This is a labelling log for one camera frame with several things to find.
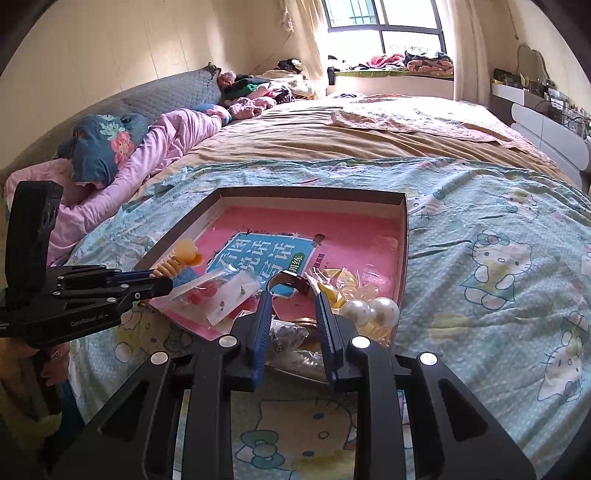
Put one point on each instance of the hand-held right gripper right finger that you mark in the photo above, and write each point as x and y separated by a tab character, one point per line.
325	332

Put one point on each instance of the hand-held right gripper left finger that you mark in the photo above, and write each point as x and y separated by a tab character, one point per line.
260	327

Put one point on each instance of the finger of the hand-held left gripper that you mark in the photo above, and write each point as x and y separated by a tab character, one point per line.
152	288
134	276

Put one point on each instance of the dark bead clear packet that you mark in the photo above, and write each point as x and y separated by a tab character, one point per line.
286	339

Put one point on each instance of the blue card clear packet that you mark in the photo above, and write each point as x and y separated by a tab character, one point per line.
187	276

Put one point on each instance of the white earring card packet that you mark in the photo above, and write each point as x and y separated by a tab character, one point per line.
231	295

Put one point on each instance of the large pearl earrings packet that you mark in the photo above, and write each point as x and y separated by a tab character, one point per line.
369	311

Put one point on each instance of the yellow hoop earrings clear packet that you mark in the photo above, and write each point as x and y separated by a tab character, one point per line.
344	286

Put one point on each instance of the shallow cardboard box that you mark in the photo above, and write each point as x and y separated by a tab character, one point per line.
401	240

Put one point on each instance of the pink bead clear packet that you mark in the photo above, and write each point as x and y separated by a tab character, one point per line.
198	290

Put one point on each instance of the blue floral pillow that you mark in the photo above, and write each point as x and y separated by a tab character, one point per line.
106	143

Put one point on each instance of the pink quilt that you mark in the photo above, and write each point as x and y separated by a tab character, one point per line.
161	147

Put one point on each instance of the cartoon cat printed blanket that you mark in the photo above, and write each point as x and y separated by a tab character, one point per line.
485	286

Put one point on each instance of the grey quilted headboard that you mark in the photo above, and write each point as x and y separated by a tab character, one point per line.
157	99

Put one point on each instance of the beige bed cover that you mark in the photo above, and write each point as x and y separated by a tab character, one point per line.
286	138

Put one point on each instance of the pile of clothes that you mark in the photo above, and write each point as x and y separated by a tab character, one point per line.
258	90

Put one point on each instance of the pink patterned cloth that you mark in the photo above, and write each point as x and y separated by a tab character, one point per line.
415	124

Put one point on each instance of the clothes on window seat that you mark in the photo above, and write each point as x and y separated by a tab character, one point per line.
397	62

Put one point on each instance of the beige curtain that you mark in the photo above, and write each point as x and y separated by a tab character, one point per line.
304	41

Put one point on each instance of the grey white vanity cabinet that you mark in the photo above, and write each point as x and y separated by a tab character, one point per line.
540	124

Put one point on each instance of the window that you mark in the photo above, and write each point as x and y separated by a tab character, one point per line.
388	23

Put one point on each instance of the vanity mirror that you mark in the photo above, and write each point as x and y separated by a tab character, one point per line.
531	62

